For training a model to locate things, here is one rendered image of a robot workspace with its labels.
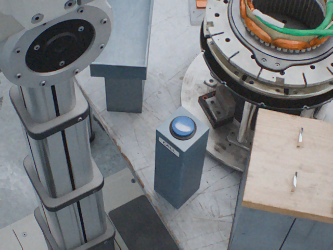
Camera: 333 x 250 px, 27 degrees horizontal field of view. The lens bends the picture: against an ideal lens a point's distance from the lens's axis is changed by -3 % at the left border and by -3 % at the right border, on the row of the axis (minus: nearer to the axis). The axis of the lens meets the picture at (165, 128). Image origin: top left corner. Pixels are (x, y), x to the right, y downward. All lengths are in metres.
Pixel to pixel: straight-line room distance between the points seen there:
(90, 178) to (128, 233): 0.70
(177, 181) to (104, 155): 1.08
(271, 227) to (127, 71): 0.40
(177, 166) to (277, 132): 0.20
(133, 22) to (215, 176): 0.38
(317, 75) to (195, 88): 0.39
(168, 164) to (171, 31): 0.48
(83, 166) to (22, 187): 1.13
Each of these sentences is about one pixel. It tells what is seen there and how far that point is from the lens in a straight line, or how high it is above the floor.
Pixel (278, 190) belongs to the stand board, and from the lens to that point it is 1.20.
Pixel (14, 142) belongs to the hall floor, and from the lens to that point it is 2.48.
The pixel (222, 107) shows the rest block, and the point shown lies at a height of 0.84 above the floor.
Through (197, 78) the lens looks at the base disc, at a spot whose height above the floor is 0.80.
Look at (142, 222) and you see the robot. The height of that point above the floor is 0.26.
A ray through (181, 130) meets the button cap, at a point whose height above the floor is 1.04.
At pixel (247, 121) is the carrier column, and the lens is 1.45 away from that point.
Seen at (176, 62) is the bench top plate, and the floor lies 0.78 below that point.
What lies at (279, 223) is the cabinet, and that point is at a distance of 1.26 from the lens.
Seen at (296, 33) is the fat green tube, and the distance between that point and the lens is 1.28.
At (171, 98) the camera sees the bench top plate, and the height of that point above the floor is 0.78.
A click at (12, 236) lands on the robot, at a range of 2.04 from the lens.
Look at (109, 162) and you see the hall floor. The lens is 2.41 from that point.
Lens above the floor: 2.13
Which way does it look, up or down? 59 degrees down
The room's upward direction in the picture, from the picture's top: 4 degrees clockwise
